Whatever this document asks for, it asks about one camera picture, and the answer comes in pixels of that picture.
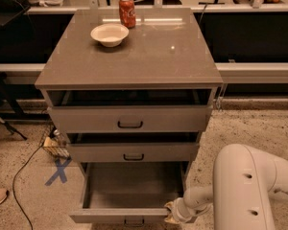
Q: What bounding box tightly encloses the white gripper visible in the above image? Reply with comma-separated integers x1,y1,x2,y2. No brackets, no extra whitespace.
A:
164,197,194,224

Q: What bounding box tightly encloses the grey bottom drawer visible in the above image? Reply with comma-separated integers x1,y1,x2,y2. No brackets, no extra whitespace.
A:
70,162,188,227

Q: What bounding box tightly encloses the grey drawer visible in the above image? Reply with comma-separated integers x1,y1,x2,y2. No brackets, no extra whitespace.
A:
67,143,199,162
48,106,212,133
70,162,188,227

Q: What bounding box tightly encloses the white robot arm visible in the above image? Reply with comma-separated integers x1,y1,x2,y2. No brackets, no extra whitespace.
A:
165,144,288,230

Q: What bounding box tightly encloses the grey middle drawer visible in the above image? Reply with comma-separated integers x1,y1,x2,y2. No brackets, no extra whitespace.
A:
67,143,199,162

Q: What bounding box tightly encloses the grey top drawer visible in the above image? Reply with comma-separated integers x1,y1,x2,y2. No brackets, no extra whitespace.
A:
48,106,212,133

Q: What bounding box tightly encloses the grey drawer cabinet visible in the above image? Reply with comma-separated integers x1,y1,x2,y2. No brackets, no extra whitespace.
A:
35,7,224,180

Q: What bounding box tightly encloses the blue tape cross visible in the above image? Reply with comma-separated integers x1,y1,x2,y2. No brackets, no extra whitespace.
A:
45,158,71,186

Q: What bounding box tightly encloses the white bowl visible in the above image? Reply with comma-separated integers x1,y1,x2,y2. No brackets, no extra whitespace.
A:
90,23,129,47

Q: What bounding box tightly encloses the orange soda can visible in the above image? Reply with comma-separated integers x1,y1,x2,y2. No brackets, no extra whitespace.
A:
119,0,136,28

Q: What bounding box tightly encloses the black tripod stand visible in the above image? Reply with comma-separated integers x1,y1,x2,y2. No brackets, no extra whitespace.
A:
0,75,27,140

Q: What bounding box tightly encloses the wire basket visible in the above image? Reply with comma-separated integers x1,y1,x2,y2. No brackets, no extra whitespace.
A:
39,125,70,159

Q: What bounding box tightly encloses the black floor cable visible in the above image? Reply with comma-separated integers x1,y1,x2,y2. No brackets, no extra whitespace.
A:
12,146,44,230

